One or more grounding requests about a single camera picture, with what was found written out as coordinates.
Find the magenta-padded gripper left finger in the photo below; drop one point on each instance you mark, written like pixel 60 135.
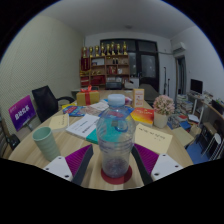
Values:
pixel 58 166

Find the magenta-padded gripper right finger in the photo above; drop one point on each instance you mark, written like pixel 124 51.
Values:
pixel 165 165

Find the clear plastic water bottle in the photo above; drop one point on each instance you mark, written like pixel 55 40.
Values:
pixel 116 140

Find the pale green ribbed cup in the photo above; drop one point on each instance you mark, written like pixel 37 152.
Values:
pixel 46 143

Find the large pale yellow envelope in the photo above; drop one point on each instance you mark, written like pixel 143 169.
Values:
pixel 153 139

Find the small pale yellow envelope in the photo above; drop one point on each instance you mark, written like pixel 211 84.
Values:
pixel 59 121

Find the white booklet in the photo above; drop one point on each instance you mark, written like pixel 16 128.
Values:
pixel 81 126

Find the flat round red coaster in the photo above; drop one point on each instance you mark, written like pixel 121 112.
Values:
pixel 116 180

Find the black office chair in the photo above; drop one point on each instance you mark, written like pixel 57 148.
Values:
pixel 12 141
pixel 45 101

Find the orange red book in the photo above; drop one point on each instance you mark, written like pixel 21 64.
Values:
pixel 143 116

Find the white round stool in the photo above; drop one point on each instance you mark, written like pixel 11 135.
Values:
pixel 216 140

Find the blue printed book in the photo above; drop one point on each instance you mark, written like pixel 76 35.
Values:
pixel 73 111

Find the pink flowers in white pot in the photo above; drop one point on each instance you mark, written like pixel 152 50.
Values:
pixel 163 105

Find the pile of books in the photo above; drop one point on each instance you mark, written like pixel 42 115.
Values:
pixel 183 105

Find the purple sign board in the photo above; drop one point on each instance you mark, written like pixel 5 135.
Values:
pixel 21 112

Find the upright orange white card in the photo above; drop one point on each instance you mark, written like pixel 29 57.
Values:
pixel 138 97

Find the wooden side desk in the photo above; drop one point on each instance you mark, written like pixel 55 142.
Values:
pixel 210 108

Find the pink packet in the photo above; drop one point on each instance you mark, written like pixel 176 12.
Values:
pixel 128 101

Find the yellow gift box red ribbon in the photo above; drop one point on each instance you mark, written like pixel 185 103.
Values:
pixel 87 98

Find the grey armchair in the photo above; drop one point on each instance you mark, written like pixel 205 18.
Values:
pixel 151 91

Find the black tripod stand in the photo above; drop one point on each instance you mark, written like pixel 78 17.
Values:
pixel 165 81

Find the black computer monitor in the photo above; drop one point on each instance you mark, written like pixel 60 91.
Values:
pixel 196 86

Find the dark glass double door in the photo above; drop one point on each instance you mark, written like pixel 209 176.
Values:
pixel 148 66

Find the wooden shelf unit with trophies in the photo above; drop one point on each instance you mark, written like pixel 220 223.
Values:
pixel 106 70

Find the white wall air conditioner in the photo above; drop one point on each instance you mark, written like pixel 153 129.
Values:
pixel 179 47

